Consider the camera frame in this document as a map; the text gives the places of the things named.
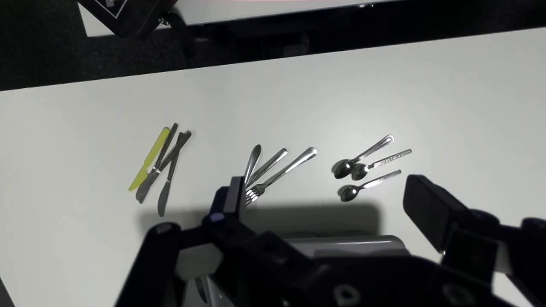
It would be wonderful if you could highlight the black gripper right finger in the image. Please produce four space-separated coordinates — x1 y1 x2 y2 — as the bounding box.
404 173 503 269

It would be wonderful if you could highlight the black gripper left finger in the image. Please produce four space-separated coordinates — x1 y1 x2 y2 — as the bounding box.
205 175 247 235

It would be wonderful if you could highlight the grey plastic utensil organizer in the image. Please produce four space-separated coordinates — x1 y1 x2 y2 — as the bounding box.
176 233 411 307

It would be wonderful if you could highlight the silver metal spoon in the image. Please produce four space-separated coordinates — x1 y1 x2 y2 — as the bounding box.
350 146 413 182
331 133 394 179
336 168 402 202

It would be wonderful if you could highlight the yellow-green plastic knife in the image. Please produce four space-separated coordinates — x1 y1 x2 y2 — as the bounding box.
126 126 172 192

